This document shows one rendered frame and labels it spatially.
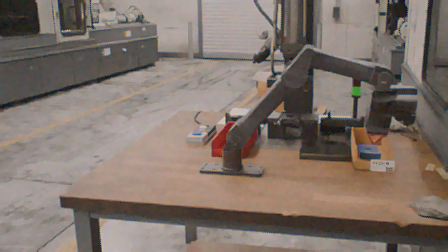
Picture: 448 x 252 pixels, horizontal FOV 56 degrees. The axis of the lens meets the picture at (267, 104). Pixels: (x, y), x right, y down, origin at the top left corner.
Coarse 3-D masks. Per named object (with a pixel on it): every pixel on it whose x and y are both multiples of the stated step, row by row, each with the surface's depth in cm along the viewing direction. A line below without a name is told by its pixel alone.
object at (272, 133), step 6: (270, 120) 165; (270, 126) 165; (282, 126) 164; (306, 126) 163; (312, 126) 163; (318, 126) 164; (270, 132) 166; (276, 132) 165; (282, 132) 165; (306, 132) 163; (312, 132) 163; (318, 132) 168; (270, 138) 166; (276, 138) 166; (282, 138) 166; (306, 138) 164; (312, 138) 164
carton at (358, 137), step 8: (352, 128) 156; (360, 128) 157; (352, 136) 147; (360, 136) 158; (376, 136) 157; (352, 144) 146; (360, 144) 158; (368, 144) 158; (376, 144) 157; (384, 144) 150; (352, 152) 144; (384, 152) 149; (392, 152) 132; (352, 160) 142; (360, 160) 142; (368, 160) 142; (376, 160) 134; (384, 160) 133; (392, 160) 133; (360, 168) 135; (368, 168) 135; (376, 168) 134; (384, 168) 134; (392, 168) 133
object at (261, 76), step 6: (270, 66) 549; (276, 66) 549; (282, 66) 547; (258, 72) 501; (264, 72) 499; (270, 72) 497; (252, 78) 501; (258, 78) 500; (264, 78) 498; (258, 84) 503; (264, 84) 500; (258, 90) 507; (264, 90) 504; (258, 96) 509; (282, 102) 501; (276, 108) 505; (282, 108) 503
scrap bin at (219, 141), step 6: (228, 126) 167; (222, 132) 158; (228, 132) 167; (216, 138) 149; (222, 138) 158; (252, 138) 156; (216, 144) 150; (222, 144) 157; (246, 144) 145; (252, 144) 157; (216, 150) 145; (246, 150) 146; (216, 156) 145
